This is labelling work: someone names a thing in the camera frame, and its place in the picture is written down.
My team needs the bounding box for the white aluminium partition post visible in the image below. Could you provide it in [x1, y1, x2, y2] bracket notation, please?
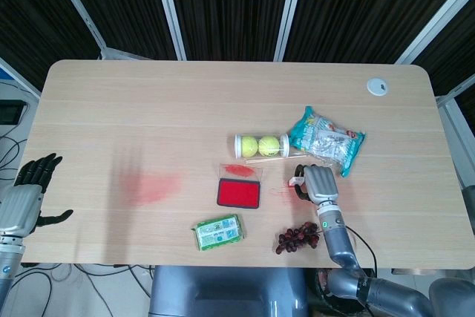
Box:
[151, 0, 187, 61]
[274, 0, 309, 62]
[393, 0, 475, 65]
[46, 0, 108, 59]

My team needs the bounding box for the dark red grape bunch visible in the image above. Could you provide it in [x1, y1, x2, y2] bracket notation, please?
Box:
[275, 221, 322, 254]

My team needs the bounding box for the thin wooden stick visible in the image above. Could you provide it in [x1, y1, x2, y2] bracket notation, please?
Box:
[246, 153, 307, 164]

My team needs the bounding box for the teal snack bag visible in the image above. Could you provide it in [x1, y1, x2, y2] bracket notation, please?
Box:
[288, 105, 367, 179]

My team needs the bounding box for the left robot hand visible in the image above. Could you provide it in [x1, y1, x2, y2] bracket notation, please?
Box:
[0, 152, 74, 240]

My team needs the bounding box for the black waste bin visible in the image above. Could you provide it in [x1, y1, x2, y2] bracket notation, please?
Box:
[306, 267, 372, 317]

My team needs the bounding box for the green tissue pack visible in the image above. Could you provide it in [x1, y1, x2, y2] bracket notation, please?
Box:
[191, 213, 247, 252]

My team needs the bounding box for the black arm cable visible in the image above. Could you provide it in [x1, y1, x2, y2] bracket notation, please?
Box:
[345, 226, 379, 277]

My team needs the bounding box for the white round cable grommet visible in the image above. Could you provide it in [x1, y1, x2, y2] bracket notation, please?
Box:
[366, 77, 389, 97]

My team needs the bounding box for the red ink pad black case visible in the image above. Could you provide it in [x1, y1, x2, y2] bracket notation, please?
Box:
[216, 177, 261, 209]

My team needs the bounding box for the black screen device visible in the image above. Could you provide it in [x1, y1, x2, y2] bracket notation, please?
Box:
[0, 100, 30, 124]

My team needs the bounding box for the clear plastic ball tube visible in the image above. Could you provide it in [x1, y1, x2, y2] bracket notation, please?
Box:
[233, 133, 291, 158]

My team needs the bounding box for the white blue partition frame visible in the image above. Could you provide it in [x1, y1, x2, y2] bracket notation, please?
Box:
[0, 56, 41, 99]

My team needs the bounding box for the black floor cable bundle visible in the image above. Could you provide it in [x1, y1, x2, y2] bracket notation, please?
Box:
[7, 263, 149, 317]

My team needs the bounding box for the yellow tennis ball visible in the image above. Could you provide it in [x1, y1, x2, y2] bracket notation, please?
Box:
[240, 136, 259, 157]
[258, 135, 280, 157]

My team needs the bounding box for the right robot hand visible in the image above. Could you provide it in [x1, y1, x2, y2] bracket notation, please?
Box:
[292, 163, 341, 207]

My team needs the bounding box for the grey robot base body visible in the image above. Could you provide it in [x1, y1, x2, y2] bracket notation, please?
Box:
[148, 264, 309, 317]

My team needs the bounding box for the clear plastic bag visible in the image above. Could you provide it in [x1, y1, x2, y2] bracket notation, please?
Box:
[219, 162, 269, 184]

